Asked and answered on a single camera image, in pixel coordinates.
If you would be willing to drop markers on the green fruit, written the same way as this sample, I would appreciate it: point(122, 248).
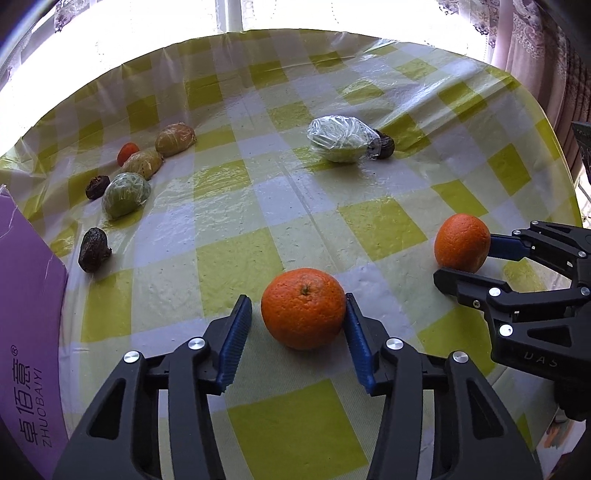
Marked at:
point(343, 139)
point(125, 194)

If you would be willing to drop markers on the large orange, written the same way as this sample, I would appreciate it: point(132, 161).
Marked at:
point(303, 309)

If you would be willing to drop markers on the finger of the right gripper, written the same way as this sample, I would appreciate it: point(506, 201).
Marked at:
point(565, 249)
point(556, 315)

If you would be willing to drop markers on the purple cardboard box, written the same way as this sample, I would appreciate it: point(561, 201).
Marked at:
point(33, 281)

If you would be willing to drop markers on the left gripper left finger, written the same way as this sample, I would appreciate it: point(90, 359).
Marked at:
point(117, 437)

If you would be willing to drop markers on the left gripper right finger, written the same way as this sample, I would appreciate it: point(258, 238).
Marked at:
point(474, 435)

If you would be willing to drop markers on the yellow white checkered tablecloth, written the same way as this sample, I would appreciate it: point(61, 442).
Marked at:
point(250, 199)

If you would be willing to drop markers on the dark chestnut lower left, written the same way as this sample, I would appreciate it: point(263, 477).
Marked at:
point(94, 250)

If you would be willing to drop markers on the white window frame post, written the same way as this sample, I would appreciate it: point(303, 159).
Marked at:
point(229, 15)

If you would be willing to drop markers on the pink floral curtain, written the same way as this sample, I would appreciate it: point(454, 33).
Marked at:
point(522, 39)

